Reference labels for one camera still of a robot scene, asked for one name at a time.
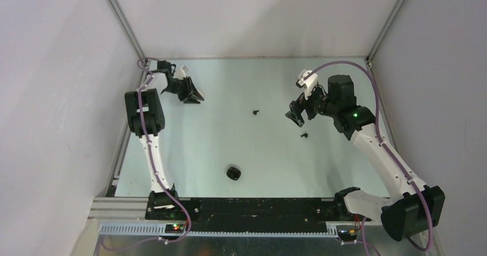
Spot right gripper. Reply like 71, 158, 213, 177
285, 83, 338, 127

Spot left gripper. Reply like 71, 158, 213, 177
163, 76, 204, 104

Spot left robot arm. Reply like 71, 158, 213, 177
125, 57, 204, 220

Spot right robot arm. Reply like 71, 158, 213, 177
285, 71, 446, 241

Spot black earbud charging case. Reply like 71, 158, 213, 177
226, 166, 242, 181

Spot left controller board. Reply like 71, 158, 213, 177
164, 223, 186, 235

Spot controller board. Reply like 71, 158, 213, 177
337, 230, 360, 245
164, 223, 186, 235

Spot right controller board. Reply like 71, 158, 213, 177
337, 230, 360, 245

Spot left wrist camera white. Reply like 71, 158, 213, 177
173, 65, 188, 80

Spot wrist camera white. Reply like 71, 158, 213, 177
296, 69, 318, 100
173, 65, 188, 80

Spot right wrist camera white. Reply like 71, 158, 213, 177
296, 69, 318, 100

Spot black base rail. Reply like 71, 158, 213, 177
145, 197, 354, 234

